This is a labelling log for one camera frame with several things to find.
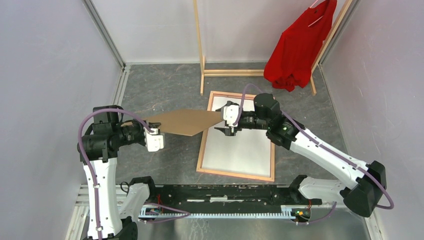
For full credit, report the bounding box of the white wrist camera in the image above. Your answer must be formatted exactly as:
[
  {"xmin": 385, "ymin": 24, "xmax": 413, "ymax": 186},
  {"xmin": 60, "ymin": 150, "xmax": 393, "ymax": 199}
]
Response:
[
  {"xmin": 144, "ymin": 122, "xmax": 165, "ymax": 152},
  {"xmin": 220, "ymin": 101, "xmax": 240, "ymax": 127}
]

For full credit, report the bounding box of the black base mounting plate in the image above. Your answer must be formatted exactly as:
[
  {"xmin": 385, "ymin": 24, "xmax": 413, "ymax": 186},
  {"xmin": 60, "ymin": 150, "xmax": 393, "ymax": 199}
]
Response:
[{"xmin": 146, "ymin": 184, "xmax": 322, "ymax": 214}]

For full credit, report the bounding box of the red t-shirt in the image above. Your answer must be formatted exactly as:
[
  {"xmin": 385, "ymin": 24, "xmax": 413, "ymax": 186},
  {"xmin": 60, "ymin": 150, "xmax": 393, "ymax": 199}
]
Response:
[{"xmin": 263, "ymin": 0, "xmax": 338, "ymax": 92}]

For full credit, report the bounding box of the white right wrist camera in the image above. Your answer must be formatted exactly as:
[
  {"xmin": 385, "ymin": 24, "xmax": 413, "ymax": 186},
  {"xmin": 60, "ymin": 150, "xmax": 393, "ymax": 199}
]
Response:
[{"xmin": 220, "ymin": 101, "xmax": 240, "ymax": 127}]

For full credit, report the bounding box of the brown backing board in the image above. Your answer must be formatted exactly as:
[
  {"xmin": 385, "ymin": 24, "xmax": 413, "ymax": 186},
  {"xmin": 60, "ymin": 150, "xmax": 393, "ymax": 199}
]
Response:
[{"xmin": 146, "ymin": 109, "xmax": 223, "ymax": 137}]

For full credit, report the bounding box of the seascape photo print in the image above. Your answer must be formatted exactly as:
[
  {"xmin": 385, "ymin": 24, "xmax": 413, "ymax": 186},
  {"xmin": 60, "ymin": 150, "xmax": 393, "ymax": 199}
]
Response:
[{"xmin": 201, "ymin": 96, "xmax": 273, "ymax": 177}]

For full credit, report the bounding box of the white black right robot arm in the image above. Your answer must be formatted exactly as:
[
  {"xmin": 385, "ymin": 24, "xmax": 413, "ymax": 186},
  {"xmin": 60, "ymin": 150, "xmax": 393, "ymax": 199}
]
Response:
[{"xmin": 216, "ymin": 93, "xmax": 394, "ymax": 218}]

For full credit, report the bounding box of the pink clothes hanger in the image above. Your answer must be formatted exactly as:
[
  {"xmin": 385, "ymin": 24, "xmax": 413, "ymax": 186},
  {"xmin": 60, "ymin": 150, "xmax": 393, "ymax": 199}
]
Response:
[{"xmin": 307, "ymin": 0, "xmax": 329, "ymax": 29}]

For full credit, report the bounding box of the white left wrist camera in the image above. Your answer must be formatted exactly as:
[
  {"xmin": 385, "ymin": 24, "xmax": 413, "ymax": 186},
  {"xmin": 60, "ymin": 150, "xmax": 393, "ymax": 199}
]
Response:
[{"xmin": 144, "ymin": 122, "xmax": 165, "ymax": 152}]

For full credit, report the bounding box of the pink wooden picture frame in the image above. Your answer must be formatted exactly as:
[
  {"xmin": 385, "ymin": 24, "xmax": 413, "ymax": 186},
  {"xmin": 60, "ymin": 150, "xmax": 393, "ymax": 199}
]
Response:
[{"xmin": 196, "ymin": 90, "xmax": 276, "ymax": 183}]

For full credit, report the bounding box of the wooden clothes rack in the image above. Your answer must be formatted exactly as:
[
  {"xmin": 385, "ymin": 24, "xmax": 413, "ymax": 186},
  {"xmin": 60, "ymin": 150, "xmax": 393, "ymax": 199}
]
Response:
[{"xmin": 192, "ymin": 0, "xmax": 355, "ymax": 96}]

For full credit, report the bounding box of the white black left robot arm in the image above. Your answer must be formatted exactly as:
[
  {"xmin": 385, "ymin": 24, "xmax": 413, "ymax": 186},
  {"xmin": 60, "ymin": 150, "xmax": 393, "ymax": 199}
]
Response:
[{"xmin": 77, "ymin": 105, "xmax": 165, "ymax": 240}]

